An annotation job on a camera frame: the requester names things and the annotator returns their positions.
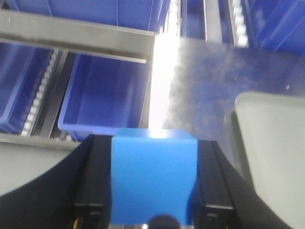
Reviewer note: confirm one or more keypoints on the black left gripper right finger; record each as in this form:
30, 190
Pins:
223, 199

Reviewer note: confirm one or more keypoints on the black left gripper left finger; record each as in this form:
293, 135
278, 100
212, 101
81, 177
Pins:
78, 187

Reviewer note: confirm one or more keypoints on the blue cube block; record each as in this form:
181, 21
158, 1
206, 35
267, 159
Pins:
153, 172

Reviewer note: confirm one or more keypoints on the steel shelf crossbar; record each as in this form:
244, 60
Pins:
89, 38

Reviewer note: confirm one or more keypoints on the grey metal tray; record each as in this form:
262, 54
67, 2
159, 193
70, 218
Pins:
268, 136

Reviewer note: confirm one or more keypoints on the blue bin front left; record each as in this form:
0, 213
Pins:
102, 96

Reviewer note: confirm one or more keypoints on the blue bin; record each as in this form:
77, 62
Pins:
276, 24
148, 15
21, 71
102, 96

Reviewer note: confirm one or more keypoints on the blue bin front right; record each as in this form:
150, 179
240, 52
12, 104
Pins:
21, 71

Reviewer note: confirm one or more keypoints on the blue bin upper right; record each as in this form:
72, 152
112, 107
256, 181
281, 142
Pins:
276, 24

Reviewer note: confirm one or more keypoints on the blue bin upper left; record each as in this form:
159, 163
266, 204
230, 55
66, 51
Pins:
148, 15

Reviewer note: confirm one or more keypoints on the white roller track rail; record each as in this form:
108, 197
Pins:
40, 94

